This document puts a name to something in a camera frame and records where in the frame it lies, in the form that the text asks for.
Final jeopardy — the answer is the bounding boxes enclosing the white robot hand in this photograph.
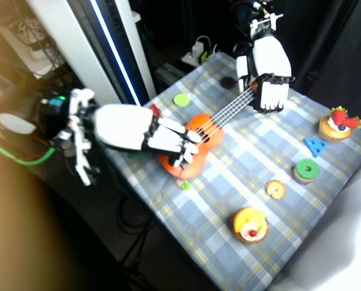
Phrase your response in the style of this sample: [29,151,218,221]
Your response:
[92,102,203,170]
[233,32,296,115]

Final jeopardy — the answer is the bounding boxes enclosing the orange toy ukulele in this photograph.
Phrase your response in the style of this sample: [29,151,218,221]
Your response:
[155,80,260,179]

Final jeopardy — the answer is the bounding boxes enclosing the dark chocolate sandwich cookie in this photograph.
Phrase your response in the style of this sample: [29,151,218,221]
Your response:
[220,76,236,90]

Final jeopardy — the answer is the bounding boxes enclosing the green sandwich cookie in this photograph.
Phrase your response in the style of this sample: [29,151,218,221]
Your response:
[173,93,191,107]

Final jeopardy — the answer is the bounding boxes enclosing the white power strip with plugs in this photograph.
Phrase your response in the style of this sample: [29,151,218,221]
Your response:
[181,35,220,67]

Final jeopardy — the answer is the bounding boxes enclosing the white column with blue stripe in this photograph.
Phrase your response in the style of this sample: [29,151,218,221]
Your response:
[25,0,157,107]

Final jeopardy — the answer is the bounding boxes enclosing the small green toy piece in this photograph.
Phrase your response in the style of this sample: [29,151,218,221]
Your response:
[175,178,191,192]

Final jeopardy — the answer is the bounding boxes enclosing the cupcake with strawberries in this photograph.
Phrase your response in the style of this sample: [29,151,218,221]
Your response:
[318,105,361,144]

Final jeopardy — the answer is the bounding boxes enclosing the blue triangle block with holes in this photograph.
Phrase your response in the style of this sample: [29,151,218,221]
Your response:
[303,137,330,158]

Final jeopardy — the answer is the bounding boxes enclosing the stack of coloured rings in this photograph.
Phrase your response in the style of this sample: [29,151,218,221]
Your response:
[292,159,321,186]

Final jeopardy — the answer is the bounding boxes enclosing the blue plaid tablecloth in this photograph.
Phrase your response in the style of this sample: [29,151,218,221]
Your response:
[107,51,361,291]

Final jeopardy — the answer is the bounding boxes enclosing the tan round butter biscuit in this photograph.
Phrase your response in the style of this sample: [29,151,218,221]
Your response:
[265,179,287,201]

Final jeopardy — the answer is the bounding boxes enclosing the cupcake with yellow fruit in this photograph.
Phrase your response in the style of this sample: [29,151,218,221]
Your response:
[231,207,271,245]

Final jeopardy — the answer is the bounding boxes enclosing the white blurred shell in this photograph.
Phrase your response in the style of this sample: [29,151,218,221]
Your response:
[267,163,361,291]

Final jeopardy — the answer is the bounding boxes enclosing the green cable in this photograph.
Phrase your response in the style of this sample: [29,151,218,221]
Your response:
[0,136,57,166]

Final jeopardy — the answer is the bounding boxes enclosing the black floor cables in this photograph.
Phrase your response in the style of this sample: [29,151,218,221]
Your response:
[116,193,160,283]

